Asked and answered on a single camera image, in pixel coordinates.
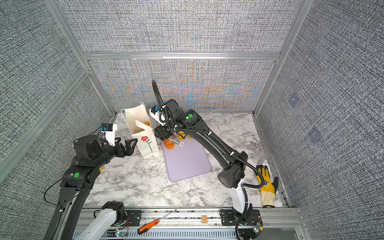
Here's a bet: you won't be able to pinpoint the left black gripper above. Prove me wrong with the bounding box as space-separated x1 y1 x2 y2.
94 136 138 169

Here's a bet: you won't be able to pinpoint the small striped roll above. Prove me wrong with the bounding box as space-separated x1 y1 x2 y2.
177 131 187 141

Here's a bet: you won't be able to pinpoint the white paper bag with flower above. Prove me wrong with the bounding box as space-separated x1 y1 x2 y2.
121 103 160 159

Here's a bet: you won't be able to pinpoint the steel tongs with white tips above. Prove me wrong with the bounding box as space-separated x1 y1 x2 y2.
135 120 184 147

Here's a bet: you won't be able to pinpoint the yellow object behind right arm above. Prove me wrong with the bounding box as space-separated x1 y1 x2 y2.
256 165 279 208

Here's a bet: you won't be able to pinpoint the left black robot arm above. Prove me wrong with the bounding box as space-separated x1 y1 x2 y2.
44 135 138 240

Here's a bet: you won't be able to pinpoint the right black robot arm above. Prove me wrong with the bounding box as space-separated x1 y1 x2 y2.
149 99 248 214

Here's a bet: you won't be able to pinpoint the dark orange triangular pastry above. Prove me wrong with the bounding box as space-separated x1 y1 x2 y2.
163 140 176 150

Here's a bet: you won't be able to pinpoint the lilac plastic tray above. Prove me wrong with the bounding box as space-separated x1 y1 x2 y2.
162 137 212 182

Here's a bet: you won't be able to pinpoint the small orange square object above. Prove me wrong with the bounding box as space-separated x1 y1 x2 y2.
201 216 208 224

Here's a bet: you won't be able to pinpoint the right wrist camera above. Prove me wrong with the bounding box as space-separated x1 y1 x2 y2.
149 106 167 126

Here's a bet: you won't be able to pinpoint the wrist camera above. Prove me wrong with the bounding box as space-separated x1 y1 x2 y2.
149 106 167 126
101 123 118 147

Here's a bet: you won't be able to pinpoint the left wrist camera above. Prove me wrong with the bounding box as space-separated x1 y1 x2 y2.
101 123 118 147

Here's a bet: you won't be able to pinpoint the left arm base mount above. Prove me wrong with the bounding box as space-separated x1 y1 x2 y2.
93 201 143 238

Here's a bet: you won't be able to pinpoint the orange handled screwdriver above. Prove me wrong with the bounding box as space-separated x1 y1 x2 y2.
137 210 177 235

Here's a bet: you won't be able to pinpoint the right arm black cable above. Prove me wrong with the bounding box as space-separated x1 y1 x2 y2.
151 79 267 229

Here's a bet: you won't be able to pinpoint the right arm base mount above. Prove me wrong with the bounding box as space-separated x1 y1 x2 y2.
219 209 264 240

